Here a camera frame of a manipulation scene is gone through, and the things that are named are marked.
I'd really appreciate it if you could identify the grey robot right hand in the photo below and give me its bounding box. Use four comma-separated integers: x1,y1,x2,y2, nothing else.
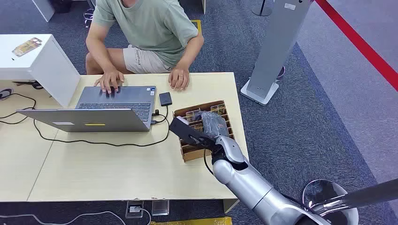
192,111,231,139

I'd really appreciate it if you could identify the person's right hand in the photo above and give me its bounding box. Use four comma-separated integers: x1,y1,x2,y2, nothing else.
93,68,125,95

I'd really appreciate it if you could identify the person's left hand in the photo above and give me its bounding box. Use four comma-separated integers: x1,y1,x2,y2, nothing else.
168,68,191,91

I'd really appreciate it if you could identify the gold patterned card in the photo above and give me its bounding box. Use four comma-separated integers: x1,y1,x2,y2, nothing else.
210,104,227,115
12,37,43,58

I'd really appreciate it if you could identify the person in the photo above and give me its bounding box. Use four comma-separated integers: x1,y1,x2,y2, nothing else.
85,0,205,95

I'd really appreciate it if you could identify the black external drive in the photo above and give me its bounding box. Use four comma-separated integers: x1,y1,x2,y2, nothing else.
159,92,173,107

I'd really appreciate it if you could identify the cardboard divider box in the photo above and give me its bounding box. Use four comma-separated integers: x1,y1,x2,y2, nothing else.
173,100,235,163

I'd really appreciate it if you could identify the grey laptop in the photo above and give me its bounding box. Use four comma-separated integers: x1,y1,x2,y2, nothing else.
16,86,157,133

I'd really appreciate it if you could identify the yellow floor tape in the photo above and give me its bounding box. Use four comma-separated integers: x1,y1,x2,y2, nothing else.
151,217,233,225
190,19,202,35

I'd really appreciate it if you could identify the white cabinet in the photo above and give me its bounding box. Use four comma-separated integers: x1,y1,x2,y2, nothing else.
0,34,81,108

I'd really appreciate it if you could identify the chair base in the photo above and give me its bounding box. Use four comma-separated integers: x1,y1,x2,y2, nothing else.
83,0,96,28

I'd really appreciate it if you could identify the white furniture block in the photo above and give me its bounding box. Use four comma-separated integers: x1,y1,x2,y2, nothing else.
31,0,57,23

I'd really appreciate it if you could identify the floor socket box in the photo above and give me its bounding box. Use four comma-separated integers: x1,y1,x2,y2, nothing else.
125,200,145,219
151,200,170,217

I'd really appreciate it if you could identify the grey kiosk column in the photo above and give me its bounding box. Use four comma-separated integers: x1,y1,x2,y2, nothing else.
240,0,312,106

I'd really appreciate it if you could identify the black stanchion base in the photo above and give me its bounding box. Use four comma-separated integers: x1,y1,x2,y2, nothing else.
252,0,273,17

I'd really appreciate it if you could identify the silver round robot shell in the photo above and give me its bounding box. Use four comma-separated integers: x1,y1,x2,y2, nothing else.
302,179,359,225

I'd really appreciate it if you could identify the red barrier belt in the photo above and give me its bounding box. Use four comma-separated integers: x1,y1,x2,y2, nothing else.
314,0,398,93

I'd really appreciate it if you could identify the short black drive cable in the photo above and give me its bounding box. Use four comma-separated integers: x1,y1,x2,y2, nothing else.
151,105,170,126

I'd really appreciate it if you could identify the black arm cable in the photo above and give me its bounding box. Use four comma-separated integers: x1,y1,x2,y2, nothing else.
203,148,216,175

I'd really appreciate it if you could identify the long black power cable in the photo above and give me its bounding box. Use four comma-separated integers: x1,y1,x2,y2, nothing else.
32,119,171,148

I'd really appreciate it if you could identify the thin black looped cable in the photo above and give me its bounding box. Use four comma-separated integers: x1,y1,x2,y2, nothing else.
0,92,37,126

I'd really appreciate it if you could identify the white floor cable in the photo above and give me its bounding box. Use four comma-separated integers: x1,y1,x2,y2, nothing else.
0,207,152,225

